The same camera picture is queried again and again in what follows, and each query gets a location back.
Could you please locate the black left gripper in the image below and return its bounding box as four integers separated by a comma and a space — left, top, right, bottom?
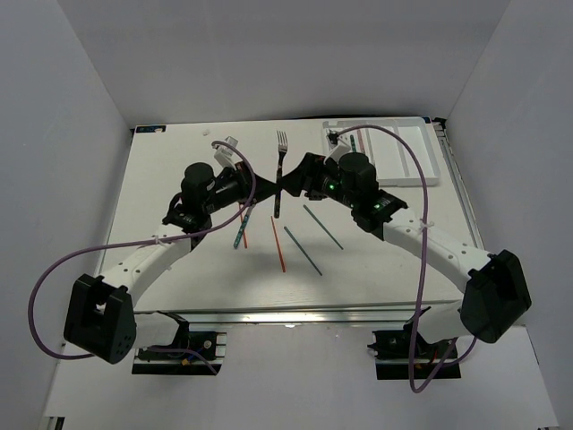
203, 161, 282, 215

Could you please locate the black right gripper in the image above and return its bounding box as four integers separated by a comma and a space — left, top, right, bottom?
276, 153, 357, 211

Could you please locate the curved blade dark-handled knife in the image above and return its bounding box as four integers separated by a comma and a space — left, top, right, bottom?
233, 206, 253, 249

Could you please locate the teal chopstick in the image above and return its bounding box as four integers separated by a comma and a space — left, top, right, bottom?
303, 204, 344, 250
283, 226, 323, 276

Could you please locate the fork with teal handle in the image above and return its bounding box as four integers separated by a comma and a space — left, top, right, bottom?
273, 130, 288, 219

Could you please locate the orange chopstick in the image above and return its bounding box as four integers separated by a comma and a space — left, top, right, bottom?
236, 214, 248, 248
270, 216, 287, 273

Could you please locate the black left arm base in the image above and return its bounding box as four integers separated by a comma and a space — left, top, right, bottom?
132, 317, 227, 376

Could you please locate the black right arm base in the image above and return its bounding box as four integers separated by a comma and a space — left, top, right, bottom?
366, 327, 462, 382

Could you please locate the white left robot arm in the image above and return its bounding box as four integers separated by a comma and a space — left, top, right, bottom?
64, 162, 278, 364

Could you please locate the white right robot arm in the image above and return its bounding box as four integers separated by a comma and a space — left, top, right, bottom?
280, 152, 532, 357

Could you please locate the white compartment utensil tray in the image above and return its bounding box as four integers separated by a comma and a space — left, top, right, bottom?
322, 116, 440, 187

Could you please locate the small label sticker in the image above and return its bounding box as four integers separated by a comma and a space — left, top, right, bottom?
134, 125, 167, 133

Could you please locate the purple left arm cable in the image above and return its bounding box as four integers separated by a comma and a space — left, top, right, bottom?
27, 140, 258, 361

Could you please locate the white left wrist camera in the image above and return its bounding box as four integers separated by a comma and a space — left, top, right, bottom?
211, 136, 238, 169

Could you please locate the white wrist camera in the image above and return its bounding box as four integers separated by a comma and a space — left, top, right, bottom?
326, 129, 352, 163
211, 136, 238, 169

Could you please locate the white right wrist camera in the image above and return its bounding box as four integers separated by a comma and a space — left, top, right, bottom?
326, 129, 352, 163

